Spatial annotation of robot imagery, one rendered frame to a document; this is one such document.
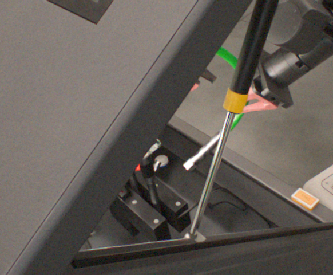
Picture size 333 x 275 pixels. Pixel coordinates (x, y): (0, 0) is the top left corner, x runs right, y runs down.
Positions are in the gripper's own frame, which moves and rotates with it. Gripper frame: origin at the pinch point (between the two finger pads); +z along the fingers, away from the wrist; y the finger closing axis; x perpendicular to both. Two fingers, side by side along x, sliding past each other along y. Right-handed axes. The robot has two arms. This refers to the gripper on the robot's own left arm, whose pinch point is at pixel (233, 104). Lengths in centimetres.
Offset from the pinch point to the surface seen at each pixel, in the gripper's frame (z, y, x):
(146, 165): 21.6, 2.3, -3.0
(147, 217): 32.0, 7.6, 4.9
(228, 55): -7.2, -0.8, -8.6
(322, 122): 52, -96, 156
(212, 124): 101, -108, 115
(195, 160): 10.9, 5.8, 0.2
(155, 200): 29.4, 4.5, 5.3
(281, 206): 15.0, 5.5, 31.1
